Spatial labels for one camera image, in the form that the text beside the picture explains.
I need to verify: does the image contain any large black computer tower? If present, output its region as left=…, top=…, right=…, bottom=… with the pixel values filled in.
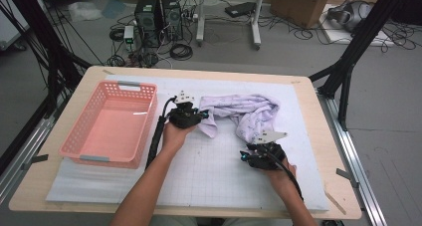
left=133, top=0, right=163, bottom=49

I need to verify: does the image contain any lilac printed towel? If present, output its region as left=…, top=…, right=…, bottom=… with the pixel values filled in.
left=197, top=94, right=282, bottom=144

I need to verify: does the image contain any clear plastic bag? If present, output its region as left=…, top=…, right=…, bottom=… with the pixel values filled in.
left=68, top=1, right=104, bottom=23

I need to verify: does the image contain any person's left hand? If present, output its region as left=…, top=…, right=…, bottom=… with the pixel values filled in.
left=161, top=120, right=197, bottom=155

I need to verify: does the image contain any white grid mat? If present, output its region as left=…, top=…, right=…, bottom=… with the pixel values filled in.
left=45, top=74, right=329, bottom=211

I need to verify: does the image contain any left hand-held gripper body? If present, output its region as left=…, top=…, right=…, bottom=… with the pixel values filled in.
left=167, top=90, right=203, bottom=130

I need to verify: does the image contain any small white power box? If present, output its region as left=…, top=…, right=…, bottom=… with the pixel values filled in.
left=122, top=25, right=135, bottom=45

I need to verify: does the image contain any black metal frame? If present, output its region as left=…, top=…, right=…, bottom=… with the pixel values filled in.
left=0, top=0, right=93, bottom=117
left=308, top=0, right=422, bottom=131

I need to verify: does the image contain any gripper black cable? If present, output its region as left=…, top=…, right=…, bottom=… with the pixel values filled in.
left=144, top=96, right=178, bottom=170
left=265, top=150, right=305, bottom=202

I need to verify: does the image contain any white metal stand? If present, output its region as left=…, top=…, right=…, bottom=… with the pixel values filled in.
left=195, top=0, right=267, bottom=51

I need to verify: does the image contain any person's right hand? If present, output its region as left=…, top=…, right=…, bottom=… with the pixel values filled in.
left=263, top=157, right=298, bottom=195

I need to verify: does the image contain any white floor board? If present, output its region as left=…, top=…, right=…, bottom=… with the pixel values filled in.
left=319, top=3, right=396, bottom=48

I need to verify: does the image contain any grey table bracket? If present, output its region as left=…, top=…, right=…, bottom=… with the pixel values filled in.
left=335, top=168, right=360, bottom=189
left=21, top=153, right=50, bottom=171

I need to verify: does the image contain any open cardboard box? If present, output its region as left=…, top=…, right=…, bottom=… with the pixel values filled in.
left=269, top=0, right=332, bottom=30

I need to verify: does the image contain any grey headset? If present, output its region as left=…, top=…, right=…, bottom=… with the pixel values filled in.
left=326, top=0, right=374, bottom=33

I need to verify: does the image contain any aluminium rail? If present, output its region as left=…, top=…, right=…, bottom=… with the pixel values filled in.
left=316, top=91, right=388, bottom=226
left=0, top=96, right=68, bottom=204

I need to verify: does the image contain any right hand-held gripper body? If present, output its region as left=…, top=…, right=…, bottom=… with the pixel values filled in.
left=247, top=129, right=289, bottom=171

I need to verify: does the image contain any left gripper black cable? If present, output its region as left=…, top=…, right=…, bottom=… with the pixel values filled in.
left=144, top=96, right=178, bottom=170

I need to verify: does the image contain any black flat device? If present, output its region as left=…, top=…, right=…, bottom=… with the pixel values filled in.
left=224, top=1, right=257, bottom=19

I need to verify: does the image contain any tangle of black floor cables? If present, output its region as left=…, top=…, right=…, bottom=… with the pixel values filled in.
left=262, top=15, right=419, bottom=54

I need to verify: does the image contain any coiled black cable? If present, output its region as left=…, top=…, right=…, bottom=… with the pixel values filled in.
left=169, top=43, right=194, bottom=62

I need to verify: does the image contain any pink plastic basket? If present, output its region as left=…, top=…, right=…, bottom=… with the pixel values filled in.
left=59, top=80, right=159, bottom=170

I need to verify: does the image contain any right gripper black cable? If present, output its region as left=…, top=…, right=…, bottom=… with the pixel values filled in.
left=265, top=150, right=305, bottom=202

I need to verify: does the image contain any slim black computer tower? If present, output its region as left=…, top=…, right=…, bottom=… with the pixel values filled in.
left=160, top=0, right=184, bottom=41

